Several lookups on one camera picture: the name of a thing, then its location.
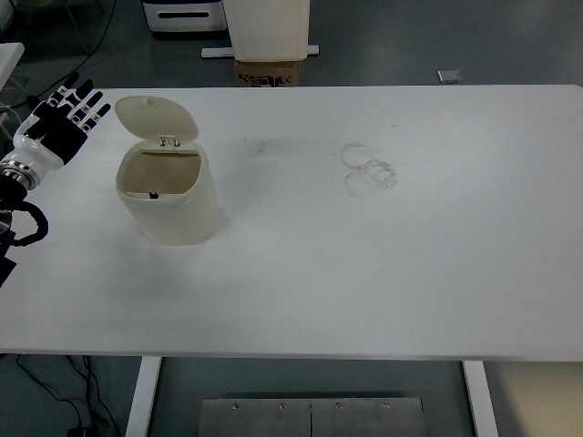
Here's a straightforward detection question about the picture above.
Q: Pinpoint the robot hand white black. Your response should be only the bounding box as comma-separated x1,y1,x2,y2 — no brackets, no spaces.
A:
9,71,112,172

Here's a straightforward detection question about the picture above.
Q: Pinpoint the cream trash bin with lid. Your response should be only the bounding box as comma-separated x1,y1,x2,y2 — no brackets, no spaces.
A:
113,95,223,247

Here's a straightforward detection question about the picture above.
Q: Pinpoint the large white plastic bin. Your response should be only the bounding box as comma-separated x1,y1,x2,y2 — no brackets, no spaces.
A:
224,0,312,63

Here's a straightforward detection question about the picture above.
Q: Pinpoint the white side table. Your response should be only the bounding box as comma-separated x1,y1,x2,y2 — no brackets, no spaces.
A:
0,42,26,95

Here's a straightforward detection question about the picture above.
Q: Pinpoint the white appliance with black slot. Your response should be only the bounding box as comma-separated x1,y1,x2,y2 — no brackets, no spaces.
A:
141,0,229,40

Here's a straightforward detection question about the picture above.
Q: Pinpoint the brown cardboard box black print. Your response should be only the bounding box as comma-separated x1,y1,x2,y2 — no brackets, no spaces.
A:
233,59,302,87

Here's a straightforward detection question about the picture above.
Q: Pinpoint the white table leg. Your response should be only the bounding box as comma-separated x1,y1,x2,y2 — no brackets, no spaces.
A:
124,357,163,437
461,361,500,437

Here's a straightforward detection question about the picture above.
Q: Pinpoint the grey metal plate with screws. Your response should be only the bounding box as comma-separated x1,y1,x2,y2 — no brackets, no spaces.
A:
198,396,427,437

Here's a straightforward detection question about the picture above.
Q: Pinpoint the long black cable with plug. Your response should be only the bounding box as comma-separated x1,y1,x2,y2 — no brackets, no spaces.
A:
5,0,119,111

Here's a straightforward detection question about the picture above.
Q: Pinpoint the thin black floor cable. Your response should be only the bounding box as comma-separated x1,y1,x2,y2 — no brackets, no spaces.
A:
15,354,122,437

